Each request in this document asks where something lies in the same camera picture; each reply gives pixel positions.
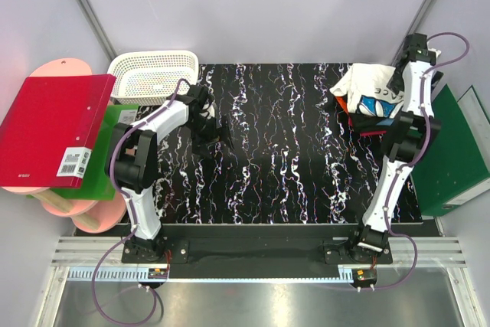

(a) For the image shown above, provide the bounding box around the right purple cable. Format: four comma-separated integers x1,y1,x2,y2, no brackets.
317,31,471,290

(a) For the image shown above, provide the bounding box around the orange folded t shirt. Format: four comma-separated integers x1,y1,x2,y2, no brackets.
335,96,348,113

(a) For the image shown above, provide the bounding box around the purple cable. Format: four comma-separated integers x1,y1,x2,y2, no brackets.
317,31,471,290
91,77,192,323

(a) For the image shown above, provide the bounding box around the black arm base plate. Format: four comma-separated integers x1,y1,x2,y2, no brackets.
122,224,392,282

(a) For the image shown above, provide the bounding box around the white perforated plastic basket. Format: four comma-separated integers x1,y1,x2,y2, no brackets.
108,50,199,106

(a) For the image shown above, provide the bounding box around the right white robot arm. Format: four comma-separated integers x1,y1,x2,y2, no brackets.
345,33,441,263

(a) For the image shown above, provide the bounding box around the red ring binder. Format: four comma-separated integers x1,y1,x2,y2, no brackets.
1,74,116,188

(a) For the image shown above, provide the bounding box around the white slotted cable duct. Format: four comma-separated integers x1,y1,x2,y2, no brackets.
67,267,168,282

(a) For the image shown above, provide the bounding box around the dark green ring binder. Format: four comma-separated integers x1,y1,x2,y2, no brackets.
412,86,489,217

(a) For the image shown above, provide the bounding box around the black printed folded t shirt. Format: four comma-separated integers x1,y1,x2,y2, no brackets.
346,110,399,135

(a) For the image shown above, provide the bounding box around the red folded t shirt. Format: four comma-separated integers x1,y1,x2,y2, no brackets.
348,116,388,138

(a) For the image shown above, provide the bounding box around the white t shirt blue print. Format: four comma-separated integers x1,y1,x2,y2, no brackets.
330,63,404,118

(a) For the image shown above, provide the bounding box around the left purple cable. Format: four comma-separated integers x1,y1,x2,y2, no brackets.
91,77,192,323

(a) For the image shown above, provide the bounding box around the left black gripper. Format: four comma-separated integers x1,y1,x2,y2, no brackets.
184,114,234,159

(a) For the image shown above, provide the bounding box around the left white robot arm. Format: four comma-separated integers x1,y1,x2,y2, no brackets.
105,85,234,263

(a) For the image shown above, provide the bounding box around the green plastic folder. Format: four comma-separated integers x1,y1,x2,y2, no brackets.
51,104,139,201

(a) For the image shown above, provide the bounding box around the black marble pattern mat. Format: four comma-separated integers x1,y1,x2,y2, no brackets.
153,63,382,224

